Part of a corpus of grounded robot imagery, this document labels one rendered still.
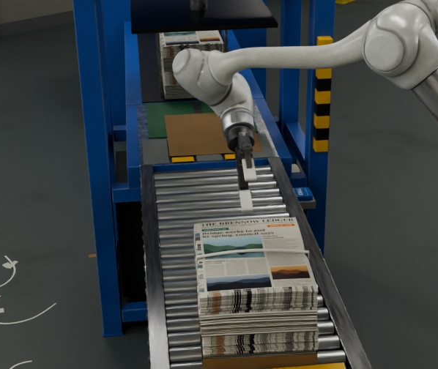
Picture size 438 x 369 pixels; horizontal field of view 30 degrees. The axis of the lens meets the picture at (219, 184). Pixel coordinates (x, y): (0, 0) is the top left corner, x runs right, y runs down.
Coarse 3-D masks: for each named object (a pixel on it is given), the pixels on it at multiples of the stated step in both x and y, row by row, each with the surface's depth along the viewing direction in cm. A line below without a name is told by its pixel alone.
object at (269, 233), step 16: (208, 224) 226; (224, 224) 225; (240, 224) 225; (256, 224) 224; (272, 224) 224; (288, 224) 224; (208, 240) 217; (224, 240) 217; (240, 240) 217; (256, 240) 217; (272, 240) 217; (288, 240) 216
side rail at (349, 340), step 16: (272, 160) 320; (288, 192) 295; (288, 208) 283; (304, 224) 273; (304, 240) 263; (320, 256) 254; (320, 272) 245; (320, 288) 237; (336, 288) 237; (336, 304) 230; (336, 320) 223; (352, 336) 216; (352, 352) 210; (352, 368) 204; (368, 368) 204
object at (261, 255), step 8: (272, 248) 213; (280, 248) 213; (288, 248) 213; (296, 248) 213; (208, 256) 210; (216, 256) 210; (224, 256) 210; (232, 256) 210; (240, 256) 210; (248, 256) 210; (256, 256) 210; (264, 256) 210; (272, 256) 210; (280, 256) 210; (288, 256) 210; (296, 256) 209; (304, 256) 209; (200, 328) 219
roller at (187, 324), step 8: (320, 312) 227; (168, 320) 224; (176, 320) 224; (184, 320) 224; (192, 320) 224; (320, 320) 227; (328, 320) 227; (168, 328) 223; (176, 328) 223; (184, 328) 223; (192, 328) 223
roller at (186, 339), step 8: (320, 328) 221; (328, 328) 221; (168, 336) 218; (176, 336) 218; (184, 336) 218; (192, 336) 218; (200, 336) 218; (168, 344) 217; (176, 344) 217; (184, 344) 217; (192, 344) 217; (200, 344) 218
